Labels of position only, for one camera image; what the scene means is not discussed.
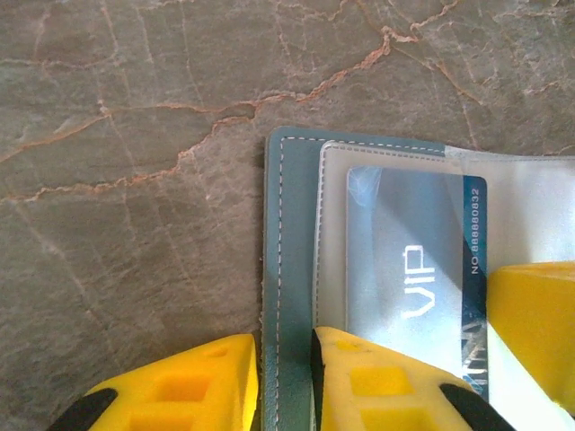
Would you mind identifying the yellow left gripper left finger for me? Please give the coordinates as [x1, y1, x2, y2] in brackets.
[47, 332, 261, 431]

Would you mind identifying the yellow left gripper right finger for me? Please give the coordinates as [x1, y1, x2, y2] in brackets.
[311, 325, 507, 431]

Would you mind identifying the blue VIP card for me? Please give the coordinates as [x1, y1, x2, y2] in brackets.
[345, 164, 491, 405]

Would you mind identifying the blue leather card holder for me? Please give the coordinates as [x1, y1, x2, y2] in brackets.
[259, 125, 575, 431]

